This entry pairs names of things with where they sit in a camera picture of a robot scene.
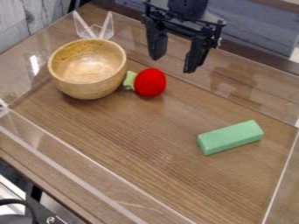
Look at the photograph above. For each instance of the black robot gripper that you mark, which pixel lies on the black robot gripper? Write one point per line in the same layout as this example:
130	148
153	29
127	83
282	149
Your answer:
186	18

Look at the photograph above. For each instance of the green foam block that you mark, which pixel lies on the green foam block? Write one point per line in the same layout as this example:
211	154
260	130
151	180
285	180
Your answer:
230	137

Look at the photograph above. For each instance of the brown wooden bowl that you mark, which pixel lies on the brown wooden bowl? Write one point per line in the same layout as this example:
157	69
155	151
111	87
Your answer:
89	68

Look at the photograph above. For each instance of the red knitted strawberry toy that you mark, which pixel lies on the red knitted strawberry toy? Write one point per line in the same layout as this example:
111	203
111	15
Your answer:
149	83

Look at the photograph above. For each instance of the black metal clamp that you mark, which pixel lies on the black metal clamp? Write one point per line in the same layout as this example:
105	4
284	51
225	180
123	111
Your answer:
49	210

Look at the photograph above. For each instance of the clear acrylic corner bracket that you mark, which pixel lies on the clear acrylic corner bracket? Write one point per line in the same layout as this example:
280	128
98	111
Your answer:
94	31

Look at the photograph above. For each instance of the clear acrylic tray wall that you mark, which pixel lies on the clear acrylic tray wall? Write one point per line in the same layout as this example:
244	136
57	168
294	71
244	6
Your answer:
82	184

